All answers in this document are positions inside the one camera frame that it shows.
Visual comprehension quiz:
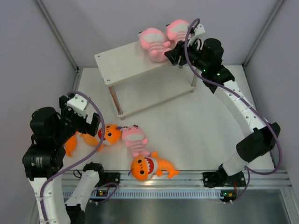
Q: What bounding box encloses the purple cable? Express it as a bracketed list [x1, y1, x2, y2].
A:
[39, 90, 119, 224]
[184, 18, 283, 203]

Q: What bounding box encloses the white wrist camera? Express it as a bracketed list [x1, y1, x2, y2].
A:
[188, 23, 205, 40]
[66, 94, 89, 118]

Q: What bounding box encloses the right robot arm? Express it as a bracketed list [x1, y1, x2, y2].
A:
[165, 38, 281, 188]

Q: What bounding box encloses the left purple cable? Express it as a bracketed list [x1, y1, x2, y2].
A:
[39, 90, 119, 224]

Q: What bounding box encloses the orange shark plush front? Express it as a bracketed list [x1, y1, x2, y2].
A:
[128, 152, 180, 181]

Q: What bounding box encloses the orange shark plush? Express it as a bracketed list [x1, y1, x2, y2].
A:
[128, 152, 180, 181]
[64, 132, 80, 157]
[80, 124, 122, 151]

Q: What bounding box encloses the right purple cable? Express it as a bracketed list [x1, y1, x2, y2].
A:
[184, 18, 283, 203]

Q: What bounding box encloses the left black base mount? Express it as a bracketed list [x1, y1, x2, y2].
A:
[95, 172, 121, 187]

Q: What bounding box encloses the pink plush toy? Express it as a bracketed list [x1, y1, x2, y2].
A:
[138, 28, 171, 63]
[163, 19, 190, 48]
[121, 125, 150, 158]

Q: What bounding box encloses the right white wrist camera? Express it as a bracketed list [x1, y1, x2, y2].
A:
[188, 23, 205, 40]

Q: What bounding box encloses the white two-tier shelf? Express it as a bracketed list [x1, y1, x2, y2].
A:
[94, 42, 198, 119]

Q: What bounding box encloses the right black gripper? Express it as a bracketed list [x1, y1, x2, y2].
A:
[164, 36, 208, 72]

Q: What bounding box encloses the grey slotted cable duct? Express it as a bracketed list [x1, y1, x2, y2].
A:
[63, 189, 222, 199]

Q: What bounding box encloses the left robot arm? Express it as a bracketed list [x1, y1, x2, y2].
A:
[22, 91, 106, 224]

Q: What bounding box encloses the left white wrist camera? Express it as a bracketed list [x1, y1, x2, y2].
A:
[66, 94, 89, 118]

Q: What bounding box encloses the aluminium front rail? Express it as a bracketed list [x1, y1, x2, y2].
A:
[58, 169, 292, 188]

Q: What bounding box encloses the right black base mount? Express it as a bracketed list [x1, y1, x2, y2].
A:
[203, 171, 246, 188]

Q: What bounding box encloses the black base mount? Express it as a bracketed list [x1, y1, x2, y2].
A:
[95, 172, 121, 187]
[203, 171, 246, 188]

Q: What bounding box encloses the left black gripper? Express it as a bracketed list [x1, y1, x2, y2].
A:
[52, 96, 101, 144]

